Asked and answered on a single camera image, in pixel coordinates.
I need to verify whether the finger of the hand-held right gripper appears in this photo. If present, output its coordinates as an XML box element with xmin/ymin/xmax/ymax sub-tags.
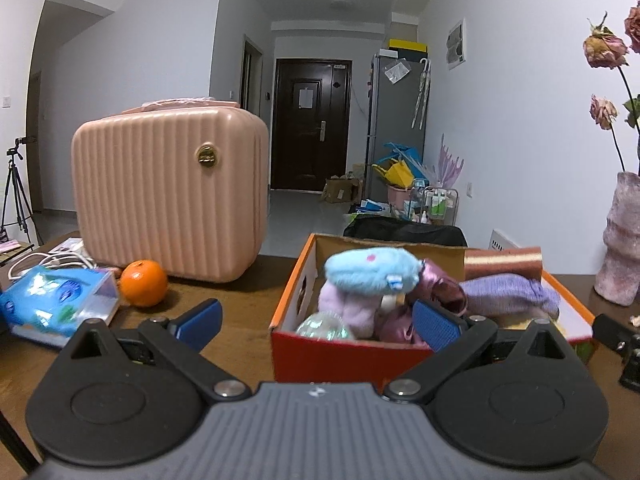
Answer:
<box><xmin>592</xmin><ymin>314</ymin><xmax>640</xmax><ymax>359</ymax></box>
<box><xmin>619</xmin><ymin>355</ymin><xmax>640</xmax><ymax>392</ymax></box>

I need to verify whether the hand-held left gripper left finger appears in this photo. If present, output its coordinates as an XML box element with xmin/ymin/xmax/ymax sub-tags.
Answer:
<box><xmin>70</xmin><ymin>298</ymin><xmax>252</xmax><ymax>402</ymax></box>

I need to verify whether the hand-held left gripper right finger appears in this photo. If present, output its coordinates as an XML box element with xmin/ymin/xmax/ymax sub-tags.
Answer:
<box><xmin>384</xmin><ymin>298</ymin><xmax>572</xmax><ymax>403</ymax></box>

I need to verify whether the purple woven drawstring bag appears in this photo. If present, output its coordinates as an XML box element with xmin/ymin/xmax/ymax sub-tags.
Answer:
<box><xmin>459</xmin><ymin>275</ymin><xmax>562</xmax><ymax>320</ymax></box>

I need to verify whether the light blue plush toy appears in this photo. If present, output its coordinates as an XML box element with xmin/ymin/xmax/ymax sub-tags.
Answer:
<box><xmin>324</xmin><ymin>247</ymin><xmax>425</xmax><ymax>297</ymax></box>

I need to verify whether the pink plush toy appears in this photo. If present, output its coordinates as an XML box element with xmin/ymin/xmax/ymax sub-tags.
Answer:
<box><xmin>318</xmin><ymin>280</ymin><xmax>379</xmax><ymax>339</ymax></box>

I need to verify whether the iridescent clear plastic ball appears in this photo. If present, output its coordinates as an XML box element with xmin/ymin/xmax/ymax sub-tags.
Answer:
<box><xmin>295</xmin><ymin>310</ymin><xmax>355</xmax><ymax>342</ymax></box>

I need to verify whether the orange cardboard box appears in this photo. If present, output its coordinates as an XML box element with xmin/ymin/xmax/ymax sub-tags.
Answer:
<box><xmin>269</xmin><ymin>232</ymin><xmax>598</xmax><ymax>393</ymax></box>

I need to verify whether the mauve satin cloth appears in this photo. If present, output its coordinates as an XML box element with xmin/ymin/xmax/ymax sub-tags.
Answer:
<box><xmin>376</xmin><ymin>259</ymin><xmax>469</xmax><ymax>347</ymax></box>

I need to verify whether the orange fruit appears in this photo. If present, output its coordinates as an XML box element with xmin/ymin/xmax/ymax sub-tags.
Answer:
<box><xmin>118</xmin><ymin>259</ymin><xmax>169</xmax><ymax>308</ymax></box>

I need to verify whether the pink textured vase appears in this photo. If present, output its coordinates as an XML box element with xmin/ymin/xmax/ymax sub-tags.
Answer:
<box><xmin>594</xmin><ymin>171</ymin><xmax>640</xmax><ymax>307</ymax></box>

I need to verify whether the brown striped cloth roll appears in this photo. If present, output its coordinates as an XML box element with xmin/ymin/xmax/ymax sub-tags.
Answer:
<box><xmin>464</xmin><ymin>246</ymin><xmax>544</xmax><ymax>281</ymax></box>

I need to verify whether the black bag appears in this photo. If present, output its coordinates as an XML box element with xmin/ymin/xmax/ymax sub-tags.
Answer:
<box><xmin>343</xmin><ymin>216</ymin><xmax>468</xmax><ymax>247</ymax></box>

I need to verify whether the trolley cart with bottles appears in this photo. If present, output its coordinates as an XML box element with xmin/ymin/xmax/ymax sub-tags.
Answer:
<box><xmin>407</xmin><ymin>186</ymin><xmax>460</xmax><ymax>226</ymax></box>

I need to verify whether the pink ribbed suitcase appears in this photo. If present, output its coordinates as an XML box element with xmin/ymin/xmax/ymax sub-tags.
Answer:
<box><xmin>71</xmin><ymin>105</ymin><xmax>271</xmax><ymax>283</ymax></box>

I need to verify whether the pink plastic bucket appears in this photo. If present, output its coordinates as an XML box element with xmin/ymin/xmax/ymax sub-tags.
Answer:
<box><xmin>387</xmin><ymin>183</ymin><xmax>417</xmax><ymax>209</ymax></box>

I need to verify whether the white booklet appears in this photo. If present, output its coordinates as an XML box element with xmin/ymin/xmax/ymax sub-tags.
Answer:
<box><xmin>47</xmin><ymin>236</ymin><xmax>88</xmax><ymax>256</ymax></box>

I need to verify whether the yellow plastic stool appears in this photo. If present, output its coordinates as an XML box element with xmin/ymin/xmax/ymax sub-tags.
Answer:
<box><xmin>384</xmin><ymin>158</ymin><xmax>415</xmax><ymax>187</ymax></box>

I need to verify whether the purple feather decoration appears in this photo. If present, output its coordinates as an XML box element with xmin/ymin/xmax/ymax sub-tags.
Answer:
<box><xmin>439</xmin><ymin>133</ymin><xmax>465</xmax><ymax>188</ymax></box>

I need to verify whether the blue tissue pack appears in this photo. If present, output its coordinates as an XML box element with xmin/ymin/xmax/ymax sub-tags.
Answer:
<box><xmin>0</xmin><ymin>266</ymin><xmax>122</xmax><ymax>338</ymax></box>

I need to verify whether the brown cardboard carton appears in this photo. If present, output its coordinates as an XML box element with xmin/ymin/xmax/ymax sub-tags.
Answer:
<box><xmin>320</xmin><ymin>174</ymin><xmax>362</xmax><ymax>204</ymax></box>

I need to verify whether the blue plastic stool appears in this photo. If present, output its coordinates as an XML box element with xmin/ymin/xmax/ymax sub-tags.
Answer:
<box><xmin>372</xmin><ymin>142</ymin><xmax>426</xmax><ymax>181</ymax></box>

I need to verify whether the pink printed paper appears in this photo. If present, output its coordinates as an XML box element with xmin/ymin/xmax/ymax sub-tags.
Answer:
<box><xmin>0</xmin><ymin>240</ymin><xmax>33</xmax><ymax>267</ymax></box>

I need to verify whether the dark wooden entrance door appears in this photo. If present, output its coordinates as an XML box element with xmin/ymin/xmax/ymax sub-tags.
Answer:
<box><xmin>271</xmin><ymin>58</ymin><xmax>353</xmax><ymax>192</ymax></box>

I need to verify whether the grey refrigerator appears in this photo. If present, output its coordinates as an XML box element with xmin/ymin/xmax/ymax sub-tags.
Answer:
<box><xmin>365</xmin><ymin>50</ymin><xmax>431</xmax><ymax>196</ymax></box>

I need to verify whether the pink folded cloth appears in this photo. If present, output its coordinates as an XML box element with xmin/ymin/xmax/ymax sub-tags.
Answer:
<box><xmin>121</xmin><ymin>96</ymin><xmax>241</xmax><ymax>114</ymax></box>

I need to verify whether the white folded umbrella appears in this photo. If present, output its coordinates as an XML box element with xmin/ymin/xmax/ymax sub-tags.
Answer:
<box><xmin>411</xmin><ymin>58</ymin><xmax>432</xmax><ymax>131</ymax></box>

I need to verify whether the brown room door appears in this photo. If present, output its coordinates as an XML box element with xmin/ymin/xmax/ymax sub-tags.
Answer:
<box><xmin>26</xmin><ymin>71</ymin><xmax>43</xmax><ymax>211</ymax></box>

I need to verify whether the dark side door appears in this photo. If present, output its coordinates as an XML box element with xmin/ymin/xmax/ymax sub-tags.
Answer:
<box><xmin>241</xmin><ymin>34</ymin><xmax>264</xmax><ymax>116</ymax></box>

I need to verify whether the clear plastic bag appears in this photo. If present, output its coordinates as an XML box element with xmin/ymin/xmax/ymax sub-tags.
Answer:
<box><xmin>385</xmin><ymin>61</ymin><xmax>412</xmax><ymax>84</ymax></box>

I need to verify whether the yellow black box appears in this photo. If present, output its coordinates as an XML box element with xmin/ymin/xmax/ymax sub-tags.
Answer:
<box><xmin>389</xmin><ymin>38</ymin><xmax>429</xmax><ymax>54</ymax></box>

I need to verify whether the bunch of dried pink roses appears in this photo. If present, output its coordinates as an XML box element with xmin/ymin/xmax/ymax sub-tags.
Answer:
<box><xmin>582</xmin><ymin>0</ymin><xmax>640</xmax><ymax>173</ymax></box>

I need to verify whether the white cable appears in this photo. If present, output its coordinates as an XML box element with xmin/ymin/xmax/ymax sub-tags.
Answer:
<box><xmin>7</xmin><ymin>251</ymin><xmax>98</xmax><ymax>281</ymax></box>

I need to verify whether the black camera tripod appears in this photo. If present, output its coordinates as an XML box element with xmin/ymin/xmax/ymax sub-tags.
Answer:
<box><xmin>0</xmin><ymin>136</ymin><xmax>46</xmax><ymax>248</ymax></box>

